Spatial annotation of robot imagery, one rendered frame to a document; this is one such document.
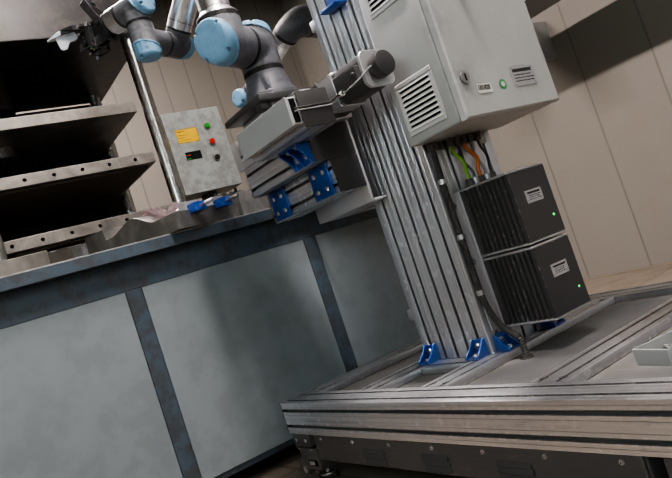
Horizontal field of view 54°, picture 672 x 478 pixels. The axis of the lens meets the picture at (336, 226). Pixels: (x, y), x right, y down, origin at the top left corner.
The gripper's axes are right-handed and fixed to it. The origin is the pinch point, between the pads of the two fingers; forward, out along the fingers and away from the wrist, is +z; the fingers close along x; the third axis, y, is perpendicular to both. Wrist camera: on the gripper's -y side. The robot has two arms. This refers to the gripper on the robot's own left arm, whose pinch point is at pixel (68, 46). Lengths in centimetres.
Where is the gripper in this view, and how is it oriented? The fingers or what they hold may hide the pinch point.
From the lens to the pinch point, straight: 229.4
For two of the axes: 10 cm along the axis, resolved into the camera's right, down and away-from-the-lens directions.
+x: 5.1, 0.2, 8.6
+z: -8.2, 3.0, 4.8
